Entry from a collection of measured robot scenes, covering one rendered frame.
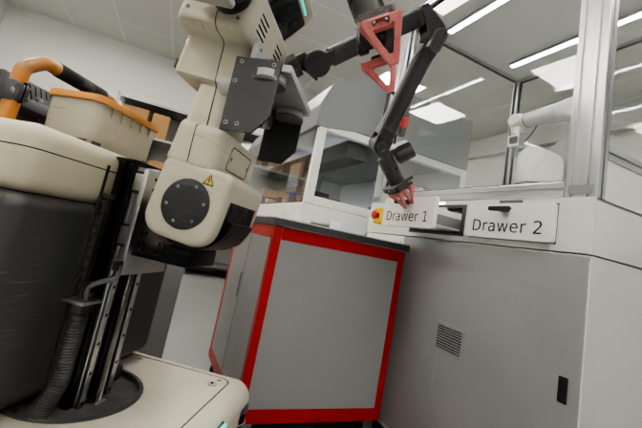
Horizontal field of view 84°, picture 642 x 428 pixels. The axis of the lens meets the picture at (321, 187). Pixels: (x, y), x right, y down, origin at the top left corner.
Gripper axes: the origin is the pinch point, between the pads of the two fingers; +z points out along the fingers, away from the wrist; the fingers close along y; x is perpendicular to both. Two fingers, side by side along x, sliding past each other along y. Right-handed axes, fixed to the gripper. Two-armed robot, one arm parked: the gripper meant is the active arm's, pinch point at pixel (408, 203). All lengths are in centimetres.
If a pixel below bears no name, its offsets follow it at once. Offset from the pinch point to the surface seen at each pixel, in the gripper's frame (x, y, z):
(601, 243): -52, 10, 18
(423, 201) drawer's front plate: -5.7, 2.5, 0.2
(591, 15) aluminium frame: -47, 52, -31
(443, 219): -9.9, 3.5, 8.2
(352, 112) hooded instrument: 83, 51, -36
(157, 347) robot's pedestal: 44, -97, 3
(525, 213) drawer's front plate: -35.1, 10.6, 9.8
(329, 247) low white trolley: 13.8, -29.7, 0.5
